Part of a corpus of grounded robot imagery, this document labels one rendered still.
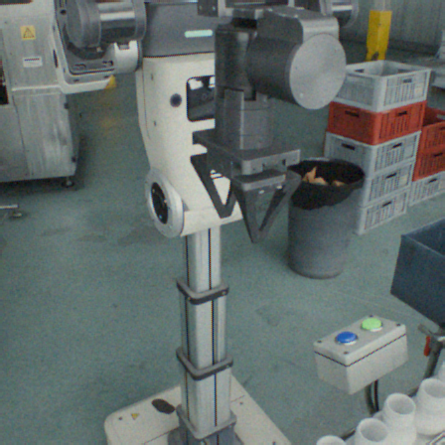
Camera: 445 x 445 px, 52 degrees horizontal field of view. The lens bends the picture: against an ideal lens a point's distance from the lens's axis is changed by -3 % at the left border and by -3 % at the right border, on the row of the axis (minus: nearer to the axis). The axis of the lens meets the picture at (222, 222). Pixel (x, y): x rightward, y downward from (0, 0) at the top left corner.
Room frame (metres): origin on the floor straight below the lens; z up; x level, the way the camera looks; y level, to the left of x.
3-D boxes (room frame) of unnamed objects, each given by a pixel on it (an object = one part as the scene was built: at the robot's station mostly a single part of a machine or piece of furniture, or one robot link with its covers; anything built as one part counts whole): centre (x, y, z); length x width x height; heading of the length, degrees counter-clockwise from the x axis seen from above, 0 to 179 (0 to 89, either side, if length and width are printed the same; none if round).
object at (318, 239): (2.50, -0.59, 0.32); 0.45 x 0.45 x 0.64
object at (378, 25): (10.51, -3.34, 0.55); 0.40 x 0.40 x 1.10; 32
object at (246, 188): (0.43, -0.03, 1.44); 0.07 x 0.07 x 0.09; 32
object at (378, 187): (3.20, -1.08, 0.33); 0.61 x 0.41 x 0.22; 128
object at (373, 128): (3.20, -1.08, 0.78); 0.61 x 0.41 x 0.22; 128
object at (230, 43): (0.44, -0.02, 1.57); 0.07 x 0.06 x 0.07; 32
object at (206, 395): (0.98, 0.05, 0.49); 0.13 x 0.13 x 0.40; 31
